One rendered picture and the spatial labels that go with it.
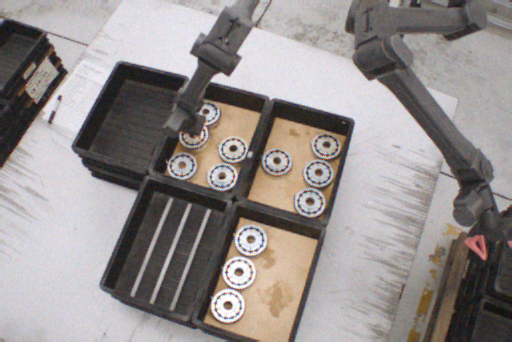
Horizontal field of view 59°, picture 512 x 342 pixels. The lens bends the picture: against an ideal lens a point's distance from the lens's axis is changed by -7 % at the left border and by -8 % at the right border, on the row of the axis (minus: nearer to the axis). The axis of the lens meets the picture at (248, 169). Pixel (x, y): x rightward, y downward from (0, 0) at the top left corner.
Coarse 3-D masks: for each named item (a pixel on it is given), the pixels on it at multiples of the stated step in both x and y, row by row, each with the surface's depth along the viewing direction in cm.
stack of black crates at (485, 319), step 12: (480, 300) 178; (492, 300) 176; (456, 312) 203; (468, 312) 186; (480, 312) 175; (492, 312) 184; (504, 312) 178; (456, 324) 194; (468, 324) 182; (480, 324) 182; (492, 324) 182; (504, 324) 182; (456, 336) 190; (468, 336) 176; (480, 336) 180; (492, 336) 180; (504, 336) 180
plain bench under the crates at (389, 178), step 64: (128, 0) 221; (192, 64) 202; (256, 64) 201; (320, 64) 201; (64, 128) 190; (384, 128) 186; (0, 192) 179; (64, 192) 178; (128, 192) 177; (384, 192) 175; (0, 256) 167; (64, 256) 167; (320, 256) 165; (384, 256) 164; (0, 320) 157; (64, 320) 157; (128, 320) 157; (320, 320) 155; (384, 320) 154
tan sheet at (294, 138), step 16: (272, 128) 172; (288, 128) 172; (304, 128) 172; (272, 144) 170; (288, 144) 169; (304, 144) 169; (304, 160) 167; (336, 160) 166; (256, 176) 164; (288, 176) 164; (256, 192) 162; (272, 192) 162; (288, 192) 162; (288, 208) 159
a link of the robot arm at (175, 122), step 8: (176, 96) 141; (176, 104) 144; (200, 104) 142; (176, 112) 144; (184, 112) 145; (192, 112) 146; (168, 120) 145; (176, 120) 143; (184, 120) 146; (168, 128) 143; (176, 128) 143; (176, 136) 146
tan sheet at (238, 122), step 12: (228, 108) 177; (240, 108) 176; (228, 120) 174; (240, 120) 174; (252, 120) 174; (216, 132) 172; (228, 132) 172; (240, 132) 172; (252, 132) 172; (180, 144) 171; (216, 144) 170; (204, 156) 168; (216, 156) 168; (180, 168) 167; (204, 168) 166; (240, 168) 166; (204, 180) 164
